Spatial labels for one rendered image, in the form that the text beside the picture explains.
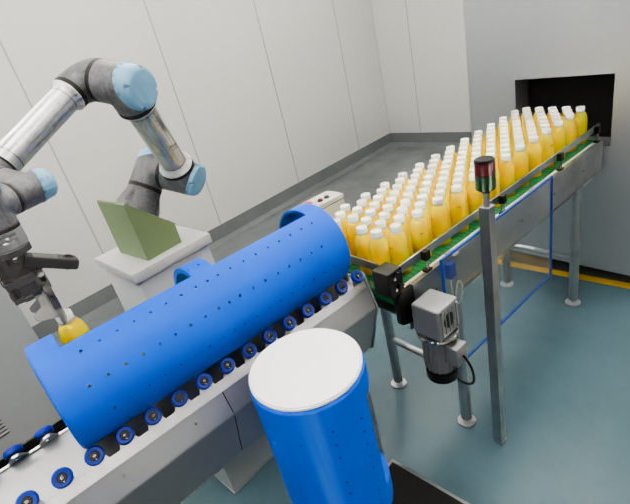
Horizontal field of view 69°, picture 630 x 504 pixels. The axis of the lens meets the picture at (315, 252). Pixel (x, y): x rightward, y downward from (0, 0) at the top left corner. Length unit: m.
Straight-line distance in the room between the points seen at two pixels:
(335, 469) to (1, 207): 0.93
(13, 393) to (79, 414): 1.79
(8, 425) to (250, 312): 1.99
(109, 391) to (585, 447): 1.82
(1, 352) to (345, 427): 2.11
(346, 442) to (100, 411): 0.56
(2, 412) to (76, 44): 2.64
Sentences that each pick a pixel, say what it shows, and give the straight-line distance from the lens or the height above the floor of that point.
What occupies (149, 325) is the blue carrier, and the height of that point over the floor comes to 1.19.
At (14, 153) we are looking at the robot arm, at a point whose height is 1.62.
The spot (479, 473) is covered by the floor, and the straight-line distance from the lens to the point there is 2.16.
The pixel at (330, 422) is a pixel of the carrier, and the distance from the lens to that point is 1.06.
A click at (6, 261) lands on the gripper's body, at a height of 1.43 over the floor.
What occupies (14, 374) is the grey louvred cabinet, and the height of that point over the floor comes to 0.48.
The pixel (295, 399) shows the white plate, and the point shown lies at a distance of 1.04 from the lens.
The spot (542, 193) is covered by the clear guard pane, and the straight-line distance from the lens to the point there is 2.16.
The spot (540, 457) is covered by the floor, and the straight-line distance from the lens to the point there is 2.23.
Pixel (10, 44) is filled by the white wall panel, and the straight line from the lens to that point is 4.06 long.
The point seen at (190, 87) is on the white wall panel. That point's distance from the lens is 4.56.
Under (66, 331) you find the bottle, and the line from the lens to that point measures 1.27.
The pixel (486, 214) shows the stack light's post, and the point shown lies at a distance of 1.58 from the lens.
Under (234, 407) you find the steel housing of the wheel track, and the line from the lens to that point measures 1.37.
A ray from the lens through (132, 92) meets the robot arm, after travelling 1.35.
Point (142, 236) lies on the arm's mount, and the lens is 1.65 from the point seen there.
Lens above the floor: 1.74
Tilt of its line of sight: 26 degrees down
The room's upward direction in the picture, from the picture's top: 14 degrees counter-clockwise
